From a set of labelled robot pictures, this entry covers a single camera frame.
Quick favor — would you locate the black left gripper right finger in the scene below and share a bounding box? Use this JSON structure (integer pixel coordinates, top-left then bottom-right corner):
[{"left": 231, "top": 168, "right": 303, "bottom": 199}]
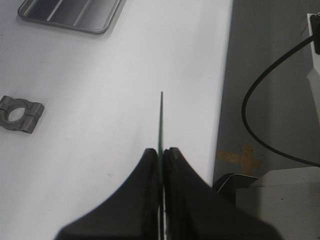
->
[{"left": 163, "top": 147, "right": 282, "bottom": 240}]

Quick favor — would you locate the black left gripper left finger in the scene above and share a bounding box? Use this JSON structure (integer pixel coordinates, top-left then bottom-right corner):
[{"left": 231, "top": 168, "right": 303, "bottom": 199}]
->
[{"left": 56, "top": 148, "right": 160, "bottom": 240}]

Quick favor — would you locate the green perforated circuit board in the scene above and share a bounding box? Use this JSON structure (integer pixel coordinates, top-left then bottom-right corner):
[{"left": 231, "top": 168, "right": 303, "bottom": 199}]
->
[{"left": 157, "top": 91, "right": 166, "bottom": 240}]

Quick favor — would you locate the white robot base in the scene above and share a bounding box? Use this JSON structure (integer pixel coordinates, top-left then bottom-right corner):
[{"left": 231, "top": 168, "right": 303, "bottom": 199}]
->
[{"left": 236, "top": 13, "right": 320, "bottom": 240}]

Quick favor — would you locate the silver metal tray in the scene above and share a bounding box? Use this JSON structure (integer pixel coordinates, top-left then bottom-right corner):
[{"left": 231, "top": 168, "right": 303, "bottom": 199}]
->
[{"left": 17, "top": 0, "right": 126, "bottom": 35}]

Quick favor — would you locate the grey metal pipe clamp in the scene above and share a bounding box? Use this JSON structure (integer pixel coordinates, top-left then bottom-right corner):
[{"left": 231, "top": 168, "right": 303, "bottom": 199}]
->
[{"left": 0, "top": 95, "right": 45, "bottom": 134}]

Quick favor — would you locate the black cable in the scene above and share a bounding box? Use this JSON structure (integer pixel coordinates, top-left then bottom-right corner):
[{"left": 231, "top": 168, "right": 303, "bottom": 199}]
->
[{"left": 241, "top": 34, "right": 320, "bottom": 167}]

